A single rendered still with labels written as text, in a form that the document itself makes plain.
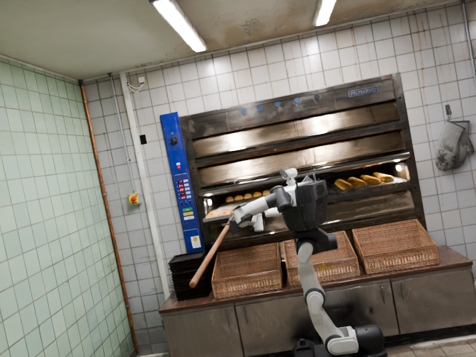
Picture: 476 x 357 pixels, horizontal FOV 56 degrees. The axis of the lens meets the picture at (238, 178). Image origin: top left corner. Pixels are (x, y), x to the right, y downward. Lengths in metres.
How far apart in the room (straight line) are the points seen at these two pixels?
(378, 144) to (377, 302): 1.31
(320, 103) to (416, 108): 0.81
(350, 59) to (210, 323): 2.47
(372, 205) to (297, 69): 1.34
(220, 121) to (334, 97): 1.01
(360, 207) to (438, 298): 0.95
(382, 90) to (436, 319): 1.89
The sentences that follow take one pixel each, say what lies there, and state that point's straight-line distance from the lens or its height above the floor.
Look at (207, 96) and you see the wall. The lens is 4.03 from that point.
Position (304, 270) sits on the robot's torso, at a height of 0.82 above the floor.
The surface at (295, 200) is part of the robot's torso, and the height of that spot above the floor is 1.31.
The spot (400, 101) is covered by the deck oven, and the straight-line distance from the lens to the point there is 4.10.
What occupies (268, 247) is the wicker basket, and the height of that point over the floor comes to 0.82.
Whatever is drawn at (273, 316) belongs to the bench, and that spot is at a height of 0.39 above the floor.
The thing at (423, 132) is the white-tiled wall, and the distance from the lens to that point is 4.14.
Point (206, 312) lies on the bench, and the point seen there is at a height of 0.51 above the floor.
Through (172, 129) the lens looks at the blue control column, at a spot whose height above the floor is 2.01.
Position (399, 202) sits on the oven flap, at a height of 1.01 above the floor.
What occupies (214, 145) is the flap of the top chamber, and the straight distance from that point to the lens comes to 4.00.
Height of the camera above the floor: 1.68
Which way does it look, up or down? 3 degrees down
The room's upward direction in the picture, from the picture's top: 11 degrees counter-clockwise
